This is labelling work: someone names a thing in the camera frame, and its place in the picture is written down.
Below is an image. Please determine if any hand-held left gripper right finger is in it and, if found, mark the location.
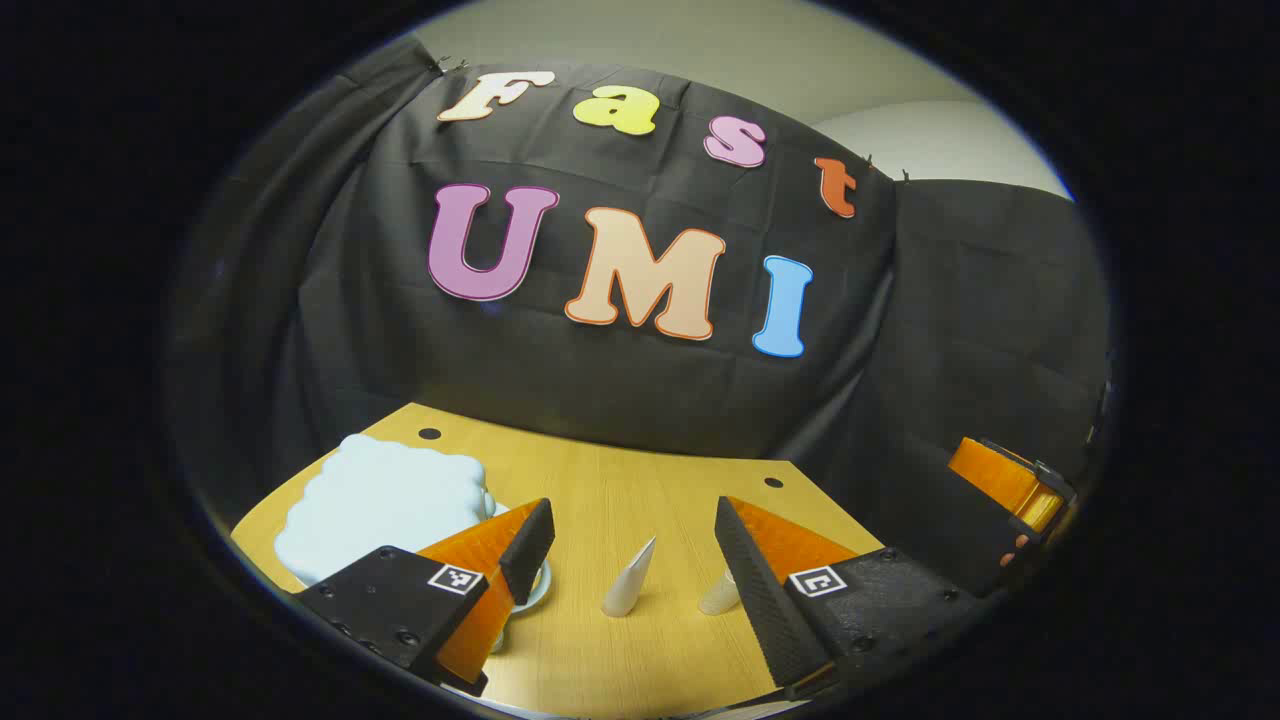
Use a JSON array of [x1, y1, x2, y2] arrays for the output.
[[713, 495, 991, 701]]

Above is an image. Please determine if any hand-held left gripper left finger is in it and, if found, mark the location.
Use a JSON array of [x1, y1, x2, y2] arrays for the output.
[[293, 497, 557, 698]]

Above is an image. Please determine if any white pump bottle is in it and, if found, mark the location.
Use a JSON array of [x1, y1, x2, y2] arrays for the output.
[[697, 568, 743, 616]]

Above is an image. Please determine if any white squeeze tube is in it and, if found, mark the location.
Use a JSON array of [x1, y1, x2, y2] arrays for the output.
[[601, 535, 658, 618]]

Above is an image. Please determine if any black backdrop cloth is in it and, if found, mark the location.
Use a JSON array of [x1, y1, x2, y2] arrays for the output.
[[165, 35, 1116, 601]]

